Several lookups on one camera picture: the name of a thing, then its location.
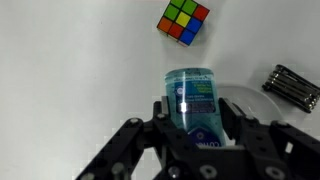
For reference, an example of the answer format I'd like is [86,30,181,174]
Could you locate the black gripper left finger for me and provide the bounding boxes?
[153,96,175,130]

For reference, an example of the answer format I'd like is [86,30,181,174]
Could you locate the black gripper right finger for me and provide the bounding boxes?
[218,98,257,140]

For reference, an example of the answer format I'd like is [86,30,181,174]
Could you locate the small blue sanitizer bottle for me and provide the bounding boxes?
[164,68,225,147]

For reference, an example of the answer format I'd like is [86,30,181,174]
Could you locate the white bowl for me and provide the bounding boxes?
[217,84,283,125]

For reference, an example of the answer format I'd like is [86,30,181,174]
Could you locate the black folding hex key set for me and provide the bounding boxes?
[262,64,320,113]

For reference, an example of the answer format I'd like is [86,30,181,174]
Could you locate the multicoloured puzzle cube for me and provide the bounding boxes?
[157,0,210,46]

